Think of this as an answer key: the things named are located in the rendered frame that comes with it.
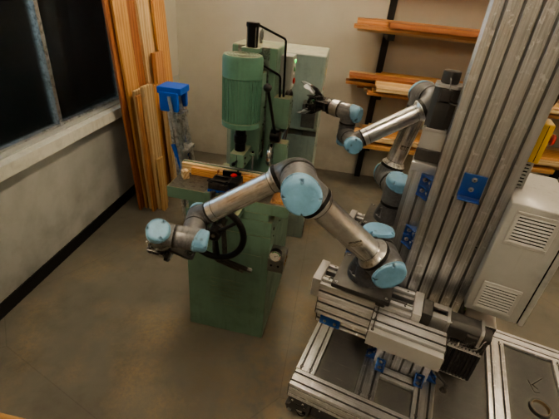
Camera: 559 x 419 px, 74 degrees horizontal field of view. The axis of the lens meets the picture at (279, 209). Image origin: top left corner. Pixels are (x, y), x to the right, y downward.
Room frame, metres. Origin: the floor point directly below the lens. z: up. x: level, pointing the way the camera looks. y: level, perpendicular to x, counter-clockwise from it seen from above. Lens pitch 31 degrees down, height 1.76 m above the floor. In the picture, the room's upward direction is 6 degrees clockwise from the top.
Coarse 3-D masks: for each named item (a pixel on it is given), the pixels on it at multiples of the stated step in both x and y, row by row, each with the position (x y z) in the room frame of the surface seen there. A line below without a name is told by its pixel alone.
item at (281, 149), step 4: (280, 140) 1.85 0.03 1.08; (284, 140) 1.85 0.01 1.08; (288, 140) 1.86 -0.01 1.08; (276, 144) 1.81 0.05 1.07; (280, 144) 1.81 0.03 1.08; (284, 144) 1.80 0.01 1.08; (288, 144) 1.84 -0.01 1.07; (276, 148) 1.81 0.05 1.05; (280, 148) 1.80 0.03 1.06; (284, 148) 1.80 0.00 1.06; (288, 148) 1.85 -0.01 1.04; (276, 152) 1.81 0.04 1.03; (280, 152) 1.80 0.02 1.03; (284, 152) 1.80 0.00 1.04; (276, 156) 1.81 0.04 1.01; (280, 156) 1.80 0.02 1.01; (284, 156) 1.80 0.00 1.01; (276, 160) 1.81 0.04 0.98; (280, 160) 1.80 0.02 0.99
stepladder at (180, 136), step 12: (168, 84) 2.45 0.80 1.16; (180, 84) 2.48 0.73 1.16; (168, 96) 2.35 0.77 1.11; (180, 96) 2.49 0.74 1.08; (168, 108) 2.36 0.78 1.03; (180, 108) 2.49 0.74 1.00; (180, 120) 2.51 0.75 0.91; (180, 132) 2.38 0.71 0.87; (180, 144) 2.35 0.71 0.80; (192, 144) 2.49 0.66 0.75; (180, 156) 2.33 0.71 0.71; (192, 156) 2.51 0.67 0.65; (180, 168) 2.35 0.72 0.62
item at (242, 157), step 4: (248, 148) 1.72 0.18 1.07; (232, 152) 1.65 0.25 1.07; (236, 152) 1.66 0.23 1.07; (240, 152) 1.66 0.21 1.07; (244, 152) 1.67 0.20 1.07; (248, 152) 1.70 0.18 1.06; (232, 156) 1.64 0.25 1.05; (236, 156) 1.63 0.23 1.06; (240, 156) 1.63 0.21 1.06; (244, 156) 1.63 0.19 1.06; (248, 156) 1.71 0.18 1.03; (232, 160) 1.64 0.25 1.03; (240, 160) 1.63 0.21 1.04; (244, 160) 1.64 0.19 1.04; (248, 160) 1.71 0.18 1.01; (236, 164) 1.63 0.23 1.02; (240, 164) 1.63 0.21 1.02; (244, 164) 1.64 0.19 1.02; (240, 168) 1.63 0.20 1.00
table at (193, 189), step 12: (180, 180) 1.63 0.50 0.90; (192, 180) 1.65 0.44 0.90; (204, 180) 1.66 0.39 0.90; (168, 192) 1.57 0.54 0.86; (180, 192) 1.56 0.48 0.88; (192, 192) 1.55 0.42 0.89; (204, 192) 1.54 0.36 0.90; (252, 204) 1.50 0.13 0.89; (264, 204) 1.49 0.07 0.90; (240, 216) 1.45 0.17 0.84; (276, 216) 1.48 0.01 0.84; (288, 216) 1.48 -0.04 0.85
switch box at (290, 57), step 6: (288, 54) 1.98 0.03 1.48; (294, 54) 2.00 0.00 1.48; (282, 60) 1.93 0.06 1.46; (288, 60) 1.93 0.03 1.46; (282, 66) 1.93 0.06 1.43; (288, 66) 1.93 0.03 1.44; (294, 66) 1.99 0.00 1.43; (282, 72) 1.93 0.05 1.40; (288, 72) 1.93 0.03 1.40; (294, 72) 2.01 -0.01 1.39; (282, 78) 1.93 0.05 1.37; (288, 78) 1.93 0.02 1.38; (282, 84) 1.93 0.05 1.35; (288, 84) 1.93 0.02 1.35; (288, 90) 1.93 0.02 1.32
